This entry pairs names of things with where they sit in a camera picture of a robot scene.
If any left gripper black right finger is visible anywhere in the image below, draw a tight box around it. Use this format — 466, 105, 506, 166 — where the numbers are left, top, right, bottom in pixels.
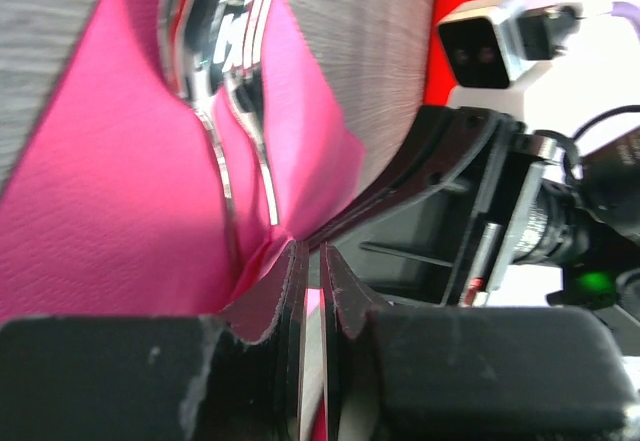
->
320, 245, 639, 440

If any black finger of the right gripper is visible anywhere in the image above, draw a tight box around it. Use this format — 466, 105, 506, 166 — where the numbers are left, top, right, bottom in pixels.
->
330, 125, 524, 305
306, 105, 480, 251

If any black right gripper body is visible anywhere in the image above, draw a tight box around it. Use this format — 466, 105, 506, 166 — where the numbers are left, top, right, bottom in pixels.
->
479, 130, 639, 311

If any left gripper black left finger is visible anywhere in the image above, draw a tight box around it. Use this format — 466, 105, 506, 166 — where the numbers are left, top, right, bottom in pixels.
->
1, 242, 308, 440

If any pink paper napkin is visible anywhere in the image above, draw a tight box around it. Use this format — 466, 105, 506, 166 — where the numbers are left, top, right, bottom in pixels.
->
0, 0, 366, 441

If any silver fork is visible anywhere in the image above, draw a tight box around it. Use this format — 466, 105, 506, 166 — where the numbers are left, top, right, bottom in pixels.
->
214, 0, 280, 226

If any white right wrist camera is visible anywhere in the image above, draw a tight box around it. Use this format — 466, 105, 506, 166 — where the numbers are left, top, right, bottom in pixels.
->
437, 0, 583, 117

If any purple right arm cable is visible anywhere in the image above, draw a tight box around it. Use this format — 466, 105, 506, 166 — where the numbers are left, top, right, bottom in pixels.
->
599, 0, 640, 47

